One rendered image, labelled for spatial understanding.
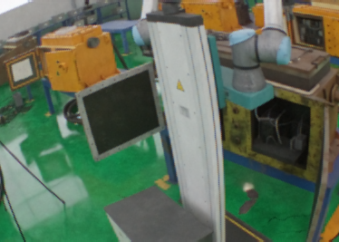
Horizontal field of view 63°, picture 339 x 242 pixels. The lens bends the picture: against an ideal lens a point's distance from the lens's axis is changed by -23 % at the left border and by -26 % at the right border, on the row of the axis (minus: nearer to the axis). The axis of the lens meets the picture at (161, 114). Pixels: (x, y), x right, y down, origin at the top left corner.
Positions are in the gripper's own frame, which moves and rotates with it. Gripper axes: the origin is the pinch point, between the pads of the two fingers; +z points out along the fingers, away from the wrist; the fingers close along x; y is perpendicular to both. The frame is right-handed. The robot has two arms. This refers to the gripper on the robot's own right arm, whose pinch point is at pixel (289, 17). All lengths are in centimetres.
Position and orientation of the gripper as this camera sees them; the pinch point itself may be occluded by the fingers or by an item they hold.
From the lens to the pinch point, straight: 201.4
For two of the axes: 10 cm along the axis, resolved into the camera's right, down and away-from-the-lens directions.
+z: 1.8, 8.9, 4.3
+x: 8.2, -3.7, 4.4
